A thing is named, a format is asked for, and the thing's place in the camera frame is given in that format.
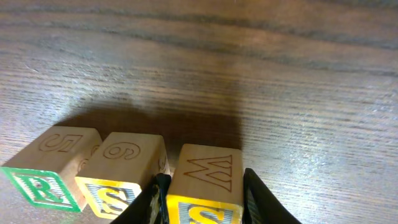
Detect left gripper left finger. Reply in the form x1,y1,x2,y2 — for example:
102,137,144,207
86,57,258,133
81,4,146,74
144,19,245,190
111,173,172,224

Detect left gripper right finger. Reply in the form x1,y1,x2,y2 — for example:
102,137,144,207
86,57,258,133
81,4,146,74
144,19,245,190
242,168,300,224

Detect yellow S block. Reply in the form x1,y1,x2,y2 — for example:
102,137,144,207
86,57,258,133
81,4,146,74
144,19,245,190
75,132,170,220
166,144,244,224

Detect green R block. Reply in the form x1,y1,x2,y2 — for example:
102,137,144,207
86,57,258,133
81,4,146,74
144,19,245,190
1,126,102,213

